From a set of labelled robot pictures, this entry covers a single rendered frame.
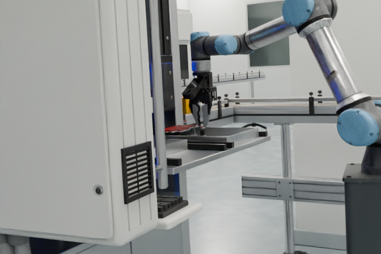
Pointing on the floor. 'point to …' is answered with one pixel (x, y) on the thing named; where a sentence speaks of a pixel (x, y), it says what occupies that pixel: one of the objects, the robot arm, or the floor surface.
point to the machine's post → (174, 118)
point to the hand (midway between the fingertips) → (201, 123)
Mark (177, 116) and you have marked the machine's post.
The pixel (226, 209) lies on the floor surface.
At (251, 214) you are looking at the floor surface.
